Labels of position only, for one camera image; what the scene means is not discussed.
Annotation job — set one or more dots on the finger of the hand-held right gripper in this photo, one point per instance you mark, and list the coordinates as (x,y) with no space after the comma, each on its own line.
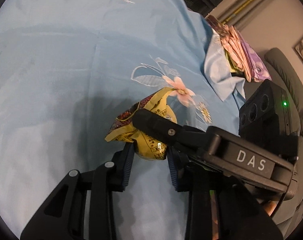
(161,127)

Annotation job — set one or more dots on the grey curtain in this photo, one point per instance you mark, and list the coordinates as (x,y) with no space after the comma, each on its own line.
(241,7)

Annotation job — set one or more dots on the pink folded cloth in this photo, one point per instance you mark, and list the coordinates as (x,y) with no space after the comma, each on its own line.
(235,45)

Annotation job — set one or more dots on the purple folded cloth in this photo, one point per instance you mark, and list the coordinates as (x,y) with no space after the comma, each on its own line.
(256,62)

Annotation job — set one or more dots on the grey chair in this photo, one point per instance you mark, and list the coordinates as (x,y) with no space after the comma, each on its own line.
(286,72)

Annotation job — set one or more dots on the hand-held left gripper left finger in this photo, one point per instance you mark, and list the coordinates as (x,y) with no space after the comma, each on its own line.
(125,165)

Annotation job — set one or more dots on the blue floral bedsheet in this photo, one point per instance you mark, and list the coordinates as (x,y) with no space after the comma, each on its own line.
(54,67)

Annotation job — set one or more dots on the blue pillowcase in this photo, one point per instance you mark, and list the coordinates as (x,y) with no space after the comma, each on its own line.
(219,65)

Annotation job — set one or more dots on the small yellow-green snack packet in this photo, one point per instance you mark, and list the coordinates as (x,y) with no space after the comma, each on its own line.
(144,140)

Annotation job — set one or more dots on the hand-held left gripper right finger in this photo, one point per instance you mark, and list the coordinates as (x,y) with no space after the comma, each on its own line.
(172,172)

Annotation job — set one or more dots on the yellow folded cloth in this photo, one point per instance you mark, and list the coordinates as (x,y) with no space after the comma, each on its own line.
(232,65)

